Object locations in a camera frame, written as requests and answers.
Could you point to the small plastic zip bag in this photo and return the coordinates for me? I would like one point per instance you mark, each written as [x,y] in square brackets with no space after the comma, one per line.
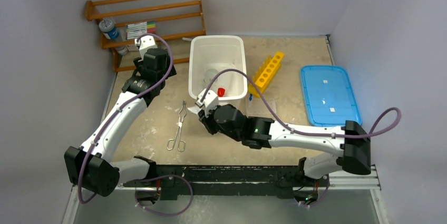
[194,110]

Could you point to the clear well plate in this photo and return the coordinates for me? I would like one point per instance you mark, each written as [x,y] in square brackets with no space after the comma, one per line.
[256,107]

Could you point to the small clear capped bottle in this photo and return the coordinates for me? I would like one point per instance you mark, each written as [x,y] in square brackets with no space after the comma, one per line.
[122,50]

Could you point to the metal crucible tongs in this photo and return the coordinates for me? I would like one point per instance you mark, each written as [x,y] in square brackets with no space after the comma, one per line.
[177,142]

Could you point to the wooden shelf rack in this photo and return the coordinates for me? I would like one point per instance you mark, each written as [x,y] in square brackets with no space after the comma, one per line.
[91,13]

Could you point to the red cap wash bottle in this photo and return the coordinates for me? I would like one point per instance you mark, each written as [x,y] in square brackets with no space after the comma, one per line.
[223,84]

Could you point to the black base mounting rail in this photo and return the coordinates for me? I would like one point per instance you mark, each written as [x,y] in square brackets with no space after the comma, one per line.
[168,181]

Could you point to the blue label round container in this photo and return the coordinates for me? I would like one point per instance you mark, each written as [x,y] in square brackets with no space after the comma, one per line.
[108,28]

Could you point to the small glass jar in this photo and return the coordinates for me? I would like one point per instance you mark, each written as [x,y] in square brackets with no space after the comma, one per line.
[206,83]

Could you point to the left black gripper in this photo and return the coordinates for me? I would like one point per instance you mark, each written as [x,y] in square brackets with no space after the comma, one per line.
[139,64]

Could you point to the white plastic bin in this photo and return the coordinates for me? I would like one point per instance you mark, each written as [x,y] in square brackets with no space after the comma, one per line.
[220,52]

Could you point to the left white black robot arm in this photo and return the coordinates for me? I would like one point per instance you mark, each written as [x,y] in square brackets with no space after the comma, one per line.
[90,166]

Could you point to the yellow test tube rack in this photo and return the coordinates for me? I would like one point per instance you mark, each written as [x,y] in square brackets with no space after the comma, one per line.
[267,71]

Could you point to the blue plastic lid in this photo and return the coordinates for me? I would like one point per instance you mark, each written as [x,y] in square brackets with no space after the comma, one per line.
[328,96]

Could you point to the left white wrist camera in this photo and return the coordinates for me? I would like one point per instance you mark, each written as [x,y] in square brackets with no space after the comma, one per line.
[144,44]

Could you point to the clear watch glass dish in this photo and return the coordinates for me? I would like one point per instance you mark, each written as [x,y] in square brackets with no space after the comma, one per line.
[210,74]

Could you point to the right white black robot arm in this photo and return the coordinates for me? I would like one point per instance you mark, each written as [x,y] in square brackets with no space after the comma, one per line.
[340,147]

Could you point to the coloured marker pen set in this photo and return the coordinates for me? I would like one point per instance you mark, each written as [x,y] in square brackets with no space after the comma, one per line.
[140,29]

